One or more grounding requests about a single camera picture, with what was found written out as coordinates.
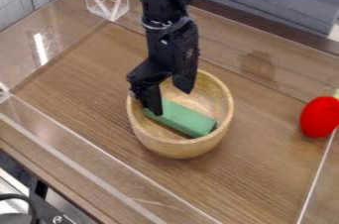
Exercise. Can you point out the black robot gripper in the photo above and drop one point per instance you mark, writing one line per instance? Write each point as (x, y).
(172, 55)

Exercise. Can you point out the green rectangular block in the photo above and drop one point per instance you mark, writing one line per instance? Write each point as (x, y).
(182, 119)

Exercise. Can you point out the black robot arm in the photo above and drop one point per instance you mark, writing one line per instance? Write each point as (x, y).
(160, 13)

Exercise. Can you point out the brown wooden bowl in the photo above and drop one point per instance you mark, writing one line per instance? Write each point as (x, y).
(210, 98)

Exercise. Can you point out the red plush ball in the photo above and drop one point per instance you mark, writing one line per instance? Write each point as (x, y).
(319, 116)

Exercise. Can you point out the clear acrylic corner bracket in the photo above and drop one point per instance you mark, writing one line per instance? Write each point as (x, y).
(108, 9)

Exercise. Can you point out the black table leg bracket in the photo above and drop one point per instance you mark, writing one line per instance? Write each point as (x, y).
(48, 214)

